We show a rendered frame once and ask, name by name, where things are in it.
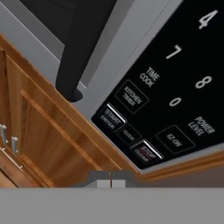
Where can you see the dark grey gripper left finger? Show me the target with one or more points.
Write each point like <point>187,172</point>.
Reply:
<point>100,176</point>

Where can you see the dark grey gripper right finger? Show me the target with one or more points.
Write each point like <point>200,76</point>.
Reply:
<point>122,176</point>

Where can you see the grey microwave with black panel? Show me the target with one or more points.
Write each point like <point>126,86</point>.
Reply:
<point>180,87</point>

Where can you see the grey microwave door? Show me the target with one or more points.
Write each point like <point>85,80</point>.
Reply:
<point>38,38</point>

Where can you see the wooden cupboard door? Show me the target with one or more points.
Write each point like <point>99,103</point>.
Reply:
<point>58,131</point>
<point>3,96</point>

